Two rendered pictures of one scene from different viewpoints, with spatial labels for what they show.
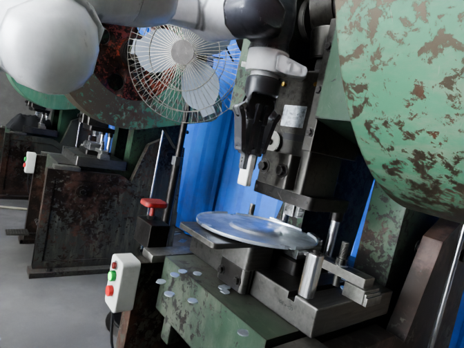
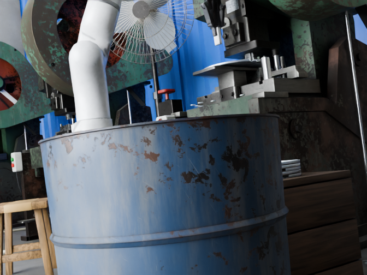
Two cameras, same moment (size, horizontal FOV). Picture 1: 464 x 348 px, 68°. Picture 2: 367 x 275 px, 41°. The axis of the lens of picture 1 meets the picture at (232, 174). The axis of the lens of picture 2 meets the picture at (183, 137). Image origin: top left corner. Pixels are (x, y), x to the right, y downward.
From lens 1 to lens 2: 1.38 m
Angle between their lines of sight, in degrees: 8
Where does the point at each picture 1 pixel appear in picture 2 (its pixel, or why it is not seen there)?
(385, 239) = (307, 57)
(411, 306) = (334, 86)
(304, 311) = (268, 83)
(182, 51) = (141, 9)
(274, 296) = (253, 89)
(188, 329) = not seen: hidden behind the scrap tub
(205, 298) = (218, 107)
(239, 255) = (229, 81)
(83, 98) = (66, 75)
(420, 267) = (332, 65)
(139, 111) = (109, 77)
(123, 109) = not seen: hidden behind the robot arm
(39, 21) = not seen: outside the picture
